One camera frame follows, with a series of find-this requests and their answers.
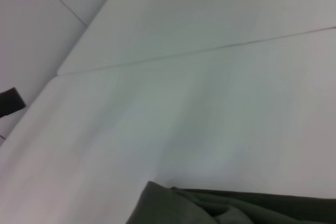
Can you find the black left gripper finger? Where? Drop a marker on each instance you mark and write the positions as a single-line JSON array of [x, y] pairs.
[[10, 102]]

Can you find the dark green printed t-shirt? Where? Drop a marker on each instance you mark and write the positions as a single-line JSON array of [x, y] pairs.
[[236, 208]]

